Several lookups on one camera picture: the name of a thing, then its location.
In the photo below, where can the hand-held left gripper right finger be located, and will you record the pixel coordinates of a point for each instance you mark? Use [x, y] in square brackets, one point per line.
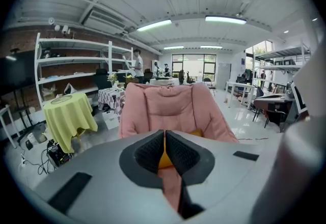
[216, 179]

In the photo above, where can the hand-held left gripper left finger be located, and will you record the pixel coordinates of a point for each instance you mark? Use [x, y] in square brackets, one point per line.
[114, 179]

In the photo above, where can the orange pillow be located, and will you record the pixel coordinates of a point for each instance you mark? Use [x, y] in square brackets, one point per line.
[165, 160]

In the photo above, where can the white storage box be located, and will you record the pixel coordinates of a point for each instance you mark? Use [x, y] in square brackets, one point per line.
[110, 121]

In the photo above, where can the round table with yellow-green cloth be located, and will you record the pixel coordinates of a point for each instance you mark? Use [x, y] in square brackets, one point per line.
[68, 118]

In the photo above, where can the table with checkered cloth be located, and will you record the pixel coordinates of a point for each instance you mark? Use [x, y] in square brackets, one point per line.
[109, 98]

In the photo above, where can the grey translucent bin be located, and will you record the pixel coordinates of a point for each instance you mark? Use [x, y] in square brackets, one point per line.
[40, 135]

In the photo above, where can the pink padded armchair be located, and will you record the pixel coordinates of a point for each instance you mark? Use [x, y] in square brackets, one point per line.
[168, 106]

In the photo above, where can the small white bucket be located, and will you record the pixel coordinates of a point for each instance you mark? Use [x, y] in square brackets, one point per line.
[31, 139]

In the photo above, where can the small white power strip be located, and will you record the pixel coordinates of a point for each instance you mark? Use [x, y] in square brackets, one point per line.
[23, 162]

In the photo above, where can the dark grey desk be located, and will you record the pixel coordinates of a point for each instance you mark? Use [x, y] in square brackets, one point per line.
[275, 106]

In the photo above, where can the round gold-rimmed tray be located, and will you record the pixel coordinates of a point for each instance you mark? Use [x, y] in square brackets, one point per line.
[62, 99]

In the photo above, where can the dark blue chair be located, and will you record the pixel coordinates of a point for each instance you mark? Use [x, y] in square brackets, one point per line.
[259, 91]

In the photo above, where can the plain white table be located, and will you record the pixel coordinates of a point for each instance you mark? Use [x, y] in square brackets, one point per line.
[239, 84]

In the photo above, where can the black folding chair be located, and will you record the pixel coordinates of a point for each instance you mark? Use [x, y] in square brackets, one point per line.
[207, 81]

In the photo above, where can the brown wooden box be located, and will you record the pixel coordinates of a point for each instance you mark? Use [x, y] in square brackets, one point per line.
[131, 81]

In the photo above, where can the white and black bag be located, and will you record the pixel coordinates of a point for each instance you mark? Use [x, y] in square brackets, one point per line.
[70, 89]

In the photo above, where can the flower bouquet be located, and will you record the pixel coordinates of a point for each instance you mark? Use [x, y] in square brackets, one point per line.
[112, 78]

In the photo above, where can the black office chair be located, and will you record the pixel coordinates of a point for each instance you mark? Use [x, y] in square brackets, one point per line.
[147, 75]
[102, 78]
[190, 78]

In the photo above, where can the cardboard box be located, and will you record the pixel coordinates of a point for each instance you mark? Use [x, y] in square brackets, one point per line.
[48, 93]

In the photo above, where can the white table with pale cloth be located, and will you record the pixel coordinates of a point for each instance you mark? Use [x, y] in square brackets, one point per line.
[165, 81]

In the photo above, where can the large black-framed window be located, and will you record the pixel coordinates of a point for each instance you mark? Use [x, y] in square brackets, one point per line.
[193, 63]

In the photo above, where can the white shelving rack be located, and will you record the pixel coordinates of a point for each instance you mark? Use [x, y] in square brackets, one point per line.
[110, 55]

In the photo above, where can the white side table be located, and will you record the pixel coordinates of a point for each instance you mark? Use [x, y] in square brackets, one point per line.
[5, 109]

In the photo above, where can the long ceiling light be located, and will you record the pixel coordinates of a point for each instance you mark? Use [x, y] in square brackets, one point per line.
[154, 25]
[173, 47]
[225, 20]
[211, 46]

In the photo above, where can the grey metal storage rack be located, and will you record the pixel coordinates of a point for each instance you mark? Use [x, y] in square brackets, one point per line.
[280, 53]

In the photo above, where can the black television on stand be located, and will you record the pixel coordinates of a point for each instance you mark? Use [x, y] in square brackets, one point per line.
[17, 72]

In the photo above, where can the white ceiling air conditioner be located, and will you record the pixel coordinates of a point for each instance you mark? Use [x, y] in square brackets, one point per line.
[104, 20]

